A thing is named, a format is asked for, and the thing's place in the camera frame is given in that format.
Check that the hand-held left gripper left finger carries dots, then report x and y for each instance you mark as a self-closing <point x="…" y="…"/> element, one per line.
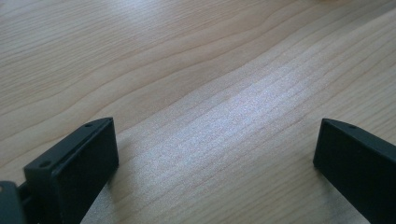
<point x="74" y="168"/>

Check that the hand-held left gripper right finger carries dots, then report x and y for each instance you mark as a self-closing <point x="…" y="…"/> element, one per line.
<point x="358" y="165"/>

